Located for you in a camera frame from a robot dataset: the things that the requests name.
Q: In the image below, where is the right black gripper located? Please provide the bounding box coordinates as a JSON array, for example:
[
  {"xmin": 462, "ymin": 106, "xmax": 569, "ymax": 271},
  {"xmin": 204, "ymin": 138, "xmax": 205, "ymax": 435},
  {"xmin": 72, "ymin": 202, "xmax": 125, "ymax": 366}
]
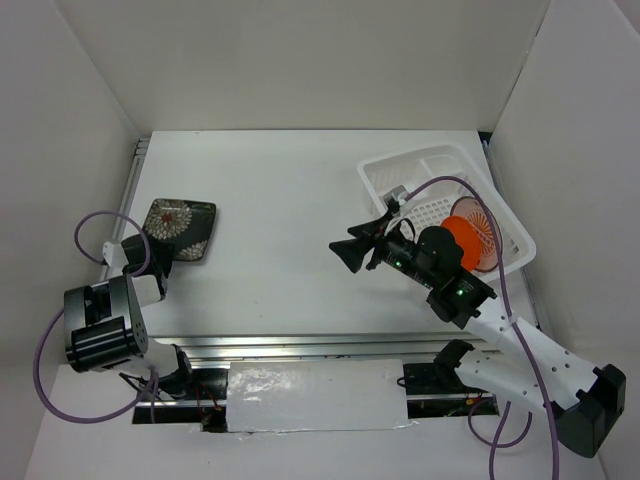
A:
[{"xmin": 328, "ymin": 210, "xmax": 437, "ymax": 288}]

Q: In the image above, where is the orange round plate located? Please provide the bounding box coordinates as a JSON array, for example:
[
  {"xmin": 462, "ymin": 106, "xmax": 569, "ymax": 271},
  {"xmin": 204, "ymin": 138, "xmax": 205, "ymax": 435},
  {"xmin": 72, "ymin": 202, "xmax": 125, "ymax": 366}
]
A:
[{"xmin": 441, "ymin": 216, "xmax": 482, "ymax": 271}]

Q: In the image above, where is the white sunburst pattern plate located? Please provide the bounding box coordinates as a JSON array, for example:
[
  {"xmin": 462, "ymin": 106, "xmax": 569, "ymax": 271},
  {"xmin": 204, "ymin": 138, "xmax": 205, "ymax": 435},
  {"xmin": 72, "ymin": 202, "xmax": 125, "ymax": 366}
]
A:
[{"xmin": 450, "ymin": 196, "xmax": 502, "ymax": 273}]

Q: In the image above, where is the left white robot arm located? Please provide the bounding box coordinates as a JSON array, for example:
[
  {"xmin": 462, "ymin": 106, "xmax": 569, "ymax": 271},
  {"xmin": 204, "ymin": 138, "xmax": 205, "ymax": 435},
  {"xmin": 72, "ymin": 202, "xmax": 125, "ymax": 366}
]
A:
[{"xmin": 63, "ymin": 235, "xmax": 197, "ymax": 400}]

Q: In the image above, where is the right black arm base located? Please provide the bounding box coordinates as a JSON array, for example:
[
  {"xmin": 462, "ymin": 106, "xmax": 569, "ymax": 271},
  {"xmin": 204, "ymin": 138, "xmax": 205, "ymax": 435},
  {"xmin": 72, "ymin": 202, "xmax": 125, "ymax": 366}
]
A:
[{"xmin": 396, "ymin": 340, "xmax": 498, "ymax": 419}]

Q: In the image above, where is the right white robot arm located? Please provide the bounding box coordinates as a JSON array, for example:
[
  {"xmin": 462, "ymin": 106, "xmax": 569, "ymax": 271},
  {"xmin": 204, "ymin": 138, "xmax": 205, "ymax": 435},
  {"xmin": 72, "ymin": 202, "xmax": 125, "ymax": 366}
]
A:
[{"xmin": 329, "ymin": 216, "xmax": 626, "ymax": 458}]

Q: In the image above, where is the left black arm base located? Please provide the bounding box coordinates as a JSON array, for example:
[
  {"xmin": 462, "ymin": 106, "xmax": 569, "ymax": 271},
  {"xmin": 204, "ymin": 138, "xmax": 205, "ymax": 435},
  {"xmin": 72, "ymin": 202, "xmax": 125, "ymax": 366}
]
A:
[{"xmin": 132, "ymin": 345, "xmax": 229, "ymax": 433}]

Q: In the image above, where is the white plastic dish rack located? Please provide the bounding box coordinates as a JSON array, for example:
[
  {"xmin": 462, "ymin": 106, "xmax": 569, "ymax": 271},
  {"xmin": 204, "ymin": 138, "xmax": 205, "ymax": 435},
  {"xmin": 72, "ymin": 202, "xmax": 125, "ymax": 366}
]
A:
[{"xmin": 357, "ymin": 144, "xmax": 536, "ymax": 282}]

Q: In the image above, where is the black square floral plate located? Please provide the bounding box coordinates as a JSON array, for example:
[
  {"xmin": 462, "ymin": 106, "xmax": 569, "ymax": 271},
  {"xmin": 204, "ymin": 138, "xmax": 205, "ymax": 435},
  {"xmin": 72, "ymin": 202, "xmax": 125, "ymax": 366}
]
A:
[{"xmin": 143, "ymin": 198, "xmax": 217, "ymax": 262}]

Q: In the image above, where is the white foil covered panel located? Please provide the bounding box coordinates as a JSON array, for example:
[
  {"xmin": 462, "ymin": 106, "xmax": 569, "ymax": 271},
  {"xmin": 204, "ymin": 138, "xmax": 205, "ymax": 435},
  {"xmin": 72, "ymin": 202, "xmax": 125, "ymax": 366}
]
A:
[{"xmin": 226, "ymin": 360, "xmax": 409, "ymax": 433}]

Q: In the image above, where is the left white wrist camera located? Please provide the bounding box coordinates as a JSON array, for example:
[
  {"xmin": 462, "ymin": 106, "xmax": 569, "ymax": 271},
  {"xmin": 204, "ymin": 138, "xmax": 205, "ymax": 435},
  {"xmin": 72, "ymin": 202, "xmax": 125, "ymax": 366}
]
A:
[{"xmin": 102, "ymin": 241, "xmax": 127, "ymax": 269}]

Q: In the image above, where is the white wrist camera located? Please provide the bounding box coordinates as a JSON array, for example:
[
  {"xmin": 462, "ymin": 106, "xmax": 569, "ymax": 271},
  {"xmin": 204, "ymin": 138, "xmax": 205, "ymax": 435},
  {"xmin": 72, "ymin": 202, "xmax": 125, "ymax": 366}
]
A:
[
  {"xmin": 102, "ymin": 241, "xmax": 127, "ymax": 269},
  {"xmin": 382, "ymin": 185, "xmax": 415, "ymax": 226}
]

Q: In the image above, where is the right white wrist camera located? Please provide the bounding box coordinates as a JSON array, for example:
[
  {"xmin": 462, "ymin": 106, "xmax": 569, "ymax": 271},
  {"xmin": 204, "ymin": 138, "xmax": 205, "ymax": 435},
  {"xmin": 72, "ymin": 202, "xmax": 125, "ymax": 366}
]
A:
[{"xmin": 382, "ymin": 185, "xmax": 415, "ymax": 226}]

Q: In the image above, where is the aluminium frame rail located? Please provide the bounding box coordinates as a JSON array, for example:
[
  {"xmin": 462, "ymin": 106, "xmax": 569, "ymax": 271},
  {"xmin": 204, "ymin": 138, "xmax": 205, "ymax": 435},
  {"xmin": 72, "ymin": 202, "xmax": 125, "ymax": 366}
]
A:
[{"xmin": 84, "ymin": 134, "xmax": 546, "ymax": 366}]

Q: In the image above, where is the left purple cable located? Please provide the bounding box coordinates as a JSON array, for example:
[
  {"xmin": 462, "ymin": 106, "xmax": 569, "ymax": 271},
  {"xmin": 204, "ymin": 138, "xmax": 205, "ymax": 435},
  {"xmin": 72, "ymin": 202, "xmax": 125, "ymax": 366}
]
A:
[{"xmin": 32, "ymin": 211, "xmax": 161, "ymax": 424}]

